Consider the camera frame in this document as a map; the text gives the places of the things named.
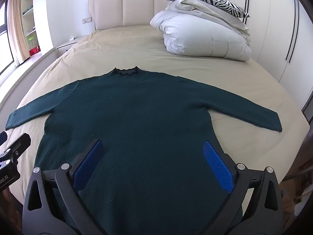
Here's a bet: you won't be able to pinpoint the white duvet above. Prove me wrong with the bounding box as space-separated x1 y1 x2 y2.
150 10 252 61

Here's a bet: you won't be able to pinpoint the bed with beige sheet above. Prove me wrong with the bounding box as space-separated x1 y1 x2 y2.
0 23 311 201

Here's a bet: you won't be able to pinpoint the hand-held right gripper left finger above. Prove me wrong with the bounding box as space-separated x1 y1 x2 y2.
22 139 108 235

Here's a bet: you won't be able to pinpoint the white nightstand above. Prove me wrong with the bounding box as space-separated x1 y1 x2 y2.
57 36 85 53

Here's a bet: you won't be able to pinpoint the beige padded headboard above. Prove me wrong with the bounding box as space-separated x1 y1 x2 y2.
88 0 172 31

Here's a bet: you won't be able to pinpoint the white shelf unit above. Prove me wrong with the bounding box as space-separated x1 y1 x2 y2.
21 0 41 59

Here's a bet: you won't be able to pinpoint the cream folded blanket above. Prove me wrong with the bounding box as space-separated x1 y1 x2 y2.
166 0 251 46

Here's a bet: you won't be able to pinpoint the dark green sweater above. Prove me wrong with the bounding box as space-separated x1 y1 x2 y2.
5 66 283 235

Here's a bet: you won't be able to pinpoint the white wardrobe with black handles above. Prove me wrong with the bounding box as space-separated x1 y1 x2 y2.
230 0 313 108

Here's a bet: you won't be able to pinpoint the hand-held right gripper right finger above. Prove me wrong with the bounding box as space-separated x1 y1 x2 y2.
199 141 285 235

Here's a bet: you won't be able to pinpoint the beige curtain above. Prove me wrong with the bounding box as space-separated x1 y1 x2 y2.
7 0 30 66

